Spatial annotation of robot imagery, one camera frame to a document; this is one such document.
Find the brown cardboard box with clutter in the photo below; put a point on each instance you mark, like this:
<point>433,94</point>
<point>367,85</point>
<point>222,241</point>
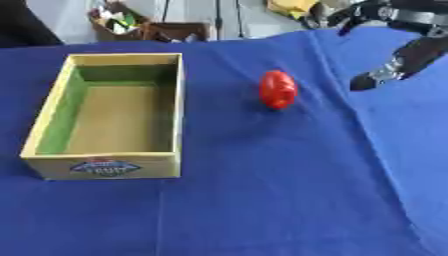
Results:
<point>116,21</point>

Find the black tripod leg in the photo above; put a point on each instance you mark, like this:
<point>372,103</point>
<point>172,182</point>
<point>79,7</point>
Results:
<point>165,10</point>
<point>219,15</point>
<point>240,18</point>

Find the tan cardboard box green inside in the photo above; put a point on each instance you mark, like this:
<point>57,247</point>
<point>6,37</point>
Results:
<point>111,116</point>

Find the yellow bag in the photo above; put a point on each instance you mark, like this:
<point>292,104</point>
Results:
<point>291,7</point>

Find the dark brown box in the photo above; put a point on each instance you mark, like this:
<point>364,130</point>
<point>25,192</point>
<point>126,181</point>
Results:
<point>175,32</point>

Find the red oval toy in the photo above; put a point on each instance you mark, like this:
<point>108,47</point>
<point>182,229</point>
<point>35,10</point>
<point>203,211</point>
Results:
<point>278,89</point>

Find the person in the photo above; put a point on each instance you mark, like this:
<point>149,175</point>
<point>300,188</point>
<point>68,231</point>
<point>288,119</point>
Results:
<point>23,21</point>

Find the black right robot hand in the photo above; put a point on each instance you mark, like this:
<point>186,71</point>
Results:
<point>417,53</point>

